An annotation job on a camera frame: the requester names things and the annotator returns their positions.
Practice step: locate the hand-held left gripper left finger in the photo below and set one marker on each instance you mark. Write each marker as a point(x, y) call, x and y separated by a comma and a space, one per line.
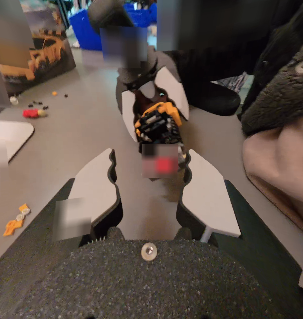
point(96, 184)

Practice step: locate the dark fuzzy cloth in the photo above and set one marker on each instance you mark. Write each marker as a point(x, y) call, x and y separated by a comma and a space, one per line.
point(278, 104)

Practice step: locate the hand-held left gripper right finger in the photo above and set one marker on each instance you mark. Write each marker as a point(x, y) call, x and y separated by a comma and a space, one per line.
point(208, 199)

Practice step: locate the person's right hand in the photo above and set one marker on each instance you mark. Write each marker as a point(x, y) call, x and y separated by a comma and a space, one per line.
point(144, 104)

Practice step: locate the orange and black lego car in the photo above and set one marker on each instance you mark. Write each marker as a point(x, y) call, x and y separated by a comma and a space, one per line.
point(154, 122)

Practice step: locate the black lego car box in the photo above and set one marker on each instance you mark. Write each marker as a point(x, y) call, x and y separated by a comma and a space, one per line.
point(49, 54)

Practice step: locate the white and wooden book stand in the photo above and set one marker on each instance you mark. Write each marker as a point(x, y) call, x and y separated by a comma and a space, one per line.
point(9, 134)

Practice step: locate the small orange lego pieces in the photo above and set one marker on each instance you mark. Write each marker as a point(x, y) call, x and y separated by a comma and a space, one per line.
point(13, 224)

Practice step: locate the small white round lego piece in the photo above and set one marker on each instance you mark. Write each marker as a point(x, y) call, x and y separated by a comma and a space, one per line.
point(13, 100)

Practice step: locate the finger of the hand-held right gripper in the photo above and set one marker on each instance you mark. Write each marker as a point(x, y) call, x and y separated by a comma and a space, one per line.
point(175, 89)
point(127, 107)

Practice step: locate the blue plastic bin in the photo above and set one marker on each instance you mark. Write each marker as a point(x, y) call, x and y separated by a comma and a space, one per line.
point(141, 15)
point(86, 30)

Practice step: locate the scattered small black lego pieces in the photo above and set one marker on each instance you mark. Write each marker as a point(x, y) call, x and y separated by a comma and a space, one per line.
point(38, 102)

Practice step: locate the grey cloth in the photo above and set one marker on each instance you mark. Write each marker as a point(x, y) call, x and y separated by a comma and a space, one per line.
point(278, 154)

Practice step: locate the red lego minifigure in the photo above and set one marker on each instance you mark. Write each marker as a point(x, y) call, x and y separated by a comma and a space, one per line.
point(30, 113)

